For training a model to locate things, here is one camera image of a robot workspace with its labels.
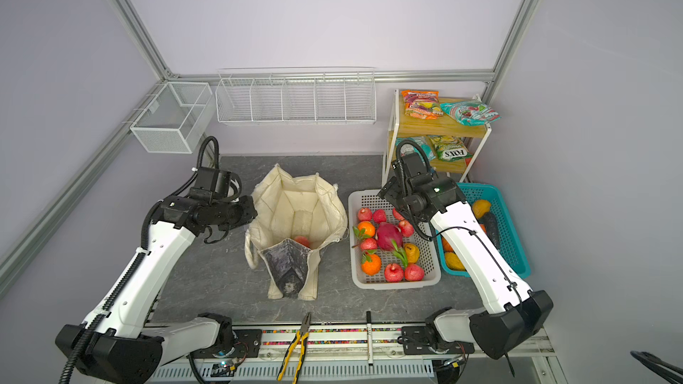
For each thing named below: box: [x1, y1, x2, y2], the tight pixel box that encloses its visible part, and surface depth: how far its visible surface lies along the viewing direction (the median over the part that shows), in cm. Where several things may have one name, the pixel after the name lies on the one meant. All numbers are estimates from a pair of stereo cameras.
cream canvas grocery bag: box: [244, 164, 349, 301], surface depth 82 cm
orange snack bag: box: [401, 89, 444, 120], surface depth 88 cm
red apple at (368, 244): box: [360, 238, 378, 251], surface depth 88 cm
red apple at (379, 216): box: [372, 208, 387, 224], surface depth 96 cm
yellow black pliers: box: [276, 312, 312, 384], surface depth 74 cm
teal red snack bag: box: [440, 100, 502, 127], surface depth 82 cm
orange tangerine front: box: [361, 248, 382, 277], surface depth 85 cm
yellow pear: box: [403, 242, 421, 264], surface depth 85 cm
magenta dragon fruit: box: [375, 222, 406, 261], surface depth 87 cm
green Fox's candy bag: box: [428, 135, 473, 165], surface depth 98 cm
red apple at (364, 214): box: [356, 207, 373, 224], surface depth 98 cm
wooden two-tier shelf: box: [381, 89, 492, 188], surface depth 87 cm
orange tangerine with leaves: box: [352, 220, 377, 240], surface depth 86 cm
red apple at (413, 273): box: [404, 263, 425, 282], surface depth 82 cm
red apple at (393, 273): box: [384, 263, 405, 283], surface depth 83 cm
